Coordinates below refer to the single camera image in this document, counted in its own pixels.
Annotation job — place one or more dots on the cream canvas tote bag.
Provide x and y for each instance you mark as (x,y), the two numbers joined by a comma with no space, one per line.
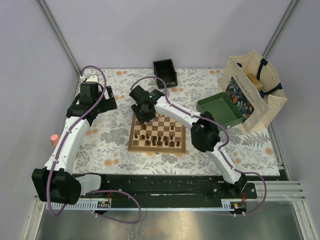
(258,108)

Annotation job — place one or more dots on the floral table mat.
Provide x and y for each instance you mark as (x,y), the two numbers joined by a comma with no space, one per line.
(104,149)

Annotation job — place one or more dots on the pink capped bottle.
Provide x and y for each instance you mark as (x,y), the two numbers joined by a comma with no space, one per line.
(54,140)

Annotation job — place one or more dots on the white slotted cable duct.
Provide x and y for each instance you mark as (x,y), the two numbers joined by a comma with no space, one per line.
(154,203)

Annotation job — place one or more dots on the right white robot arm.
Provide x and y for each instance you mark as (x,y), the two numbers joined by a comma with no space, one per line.
(204,130)

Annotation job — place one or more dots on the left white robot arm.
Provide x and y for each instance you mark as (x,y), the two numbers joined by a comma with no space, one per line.
(55,181)

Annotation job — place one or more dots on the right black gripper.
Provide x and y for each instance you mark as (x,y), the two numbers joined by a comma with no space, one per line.
(135,108)

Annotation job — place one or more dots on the green metal tray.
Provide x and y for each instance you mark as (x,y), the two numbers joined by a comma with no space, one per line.
(222,109)

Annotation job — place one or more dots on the wooden chess board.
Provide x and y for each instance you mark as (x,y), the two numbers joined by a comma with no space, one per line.
(161,135)

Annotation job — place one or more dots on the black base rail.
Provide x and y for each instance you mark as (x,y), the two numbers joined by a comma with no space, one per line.
(207,186)

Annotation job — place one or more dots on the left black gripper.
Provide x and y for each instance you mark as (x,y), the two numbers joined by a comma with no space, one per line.
(109,104)

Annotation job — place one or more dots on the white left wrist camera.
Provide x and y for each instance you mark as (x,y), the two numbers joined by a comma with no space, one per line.
(91,78)

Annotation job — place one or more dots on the black plastic bin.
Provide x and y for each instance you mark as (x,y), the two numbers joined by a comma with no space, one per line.
(165,70)

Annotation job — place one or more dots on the wooden box in bag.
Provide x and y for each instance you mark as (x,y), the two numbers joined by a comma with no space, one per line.
(255,81)

